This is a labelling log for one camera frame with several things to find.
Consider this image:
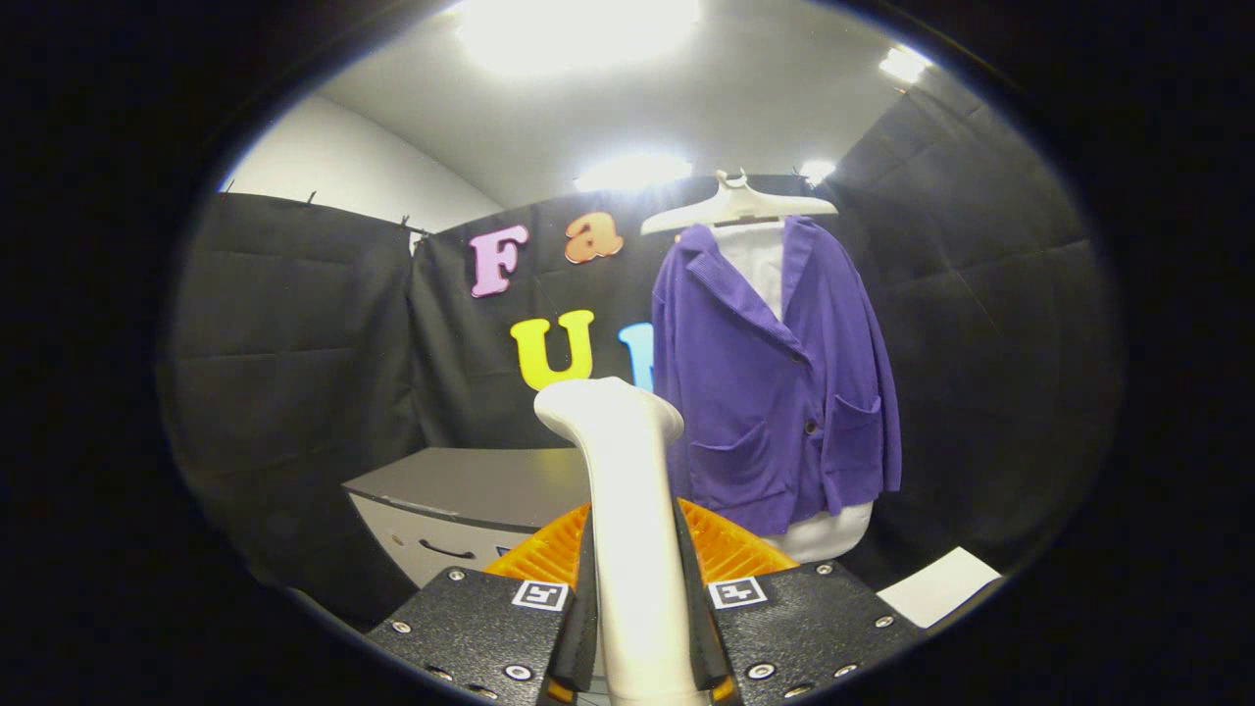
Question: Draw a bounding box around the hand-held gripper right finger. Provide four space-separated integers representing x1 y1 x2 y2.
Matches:
672 498 928 705

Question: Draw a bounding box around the grey cabinet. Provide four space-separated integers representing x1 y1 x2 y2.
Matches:
341 447 594 589

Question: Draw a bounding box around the white flat board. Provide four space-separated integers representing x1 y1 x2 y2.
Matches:
878 546 1004 630

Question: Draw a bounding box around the white plastic hanger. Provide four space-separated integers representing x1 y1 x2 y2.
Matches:
640 169 840 236

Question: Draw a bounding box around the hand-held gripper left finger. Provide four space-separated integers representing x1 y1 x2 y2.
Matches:
368 502 601 705

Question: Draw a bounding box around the white garment steamer head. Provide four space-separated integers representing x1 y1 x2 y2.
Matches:
533 377 712 706

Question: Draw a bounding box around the black backdrop cloth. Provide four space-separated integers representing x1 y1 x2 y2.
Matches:
157 69 1124 629

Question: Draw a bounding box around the purple corduroy jacket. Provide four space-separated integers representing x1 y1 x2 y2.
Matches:
652 216 903 537

